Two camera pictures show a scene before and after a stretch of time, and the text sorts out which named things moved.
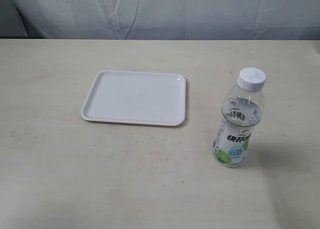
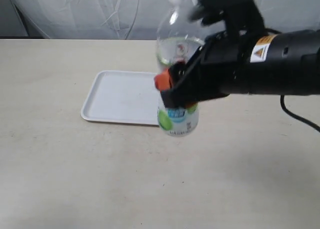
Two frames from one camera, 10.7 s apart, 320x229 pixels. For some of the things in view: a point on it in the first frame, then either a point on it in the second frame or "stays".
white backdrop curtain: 160,14 stays
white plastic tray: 137,97 stays
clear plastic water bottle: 242,110 -> 179,37
